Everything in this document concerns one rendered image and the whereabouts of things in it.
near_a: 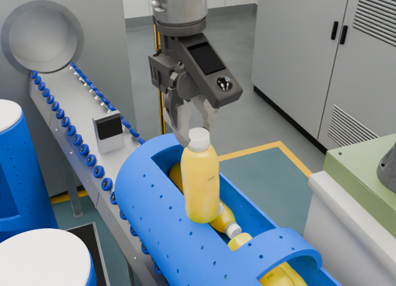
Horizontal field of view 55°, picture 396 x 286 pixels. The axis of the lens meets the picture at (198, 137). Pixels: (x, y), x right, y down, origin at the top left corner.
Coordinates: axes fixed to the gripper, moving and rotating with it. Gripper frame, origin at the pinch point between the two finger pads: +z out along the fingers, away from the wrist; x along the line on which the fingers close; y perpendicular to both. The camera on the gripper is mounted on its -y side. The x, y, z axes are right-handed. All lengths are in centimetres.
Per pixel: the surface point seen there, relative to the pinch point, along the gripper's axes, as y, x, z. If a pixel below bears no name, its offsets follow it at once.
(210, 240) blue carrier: -4.1, 1.7, 21.9
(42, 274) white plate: 23, 31, 38
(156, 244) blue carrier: 7.5, 8.0, 29.7
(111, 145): 71, -8, 49
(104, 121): 69, -8, 36
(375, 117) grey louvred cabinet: 53, -168, 98
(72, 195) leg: 140, 0, 124
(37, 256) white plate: 29, 30, 38
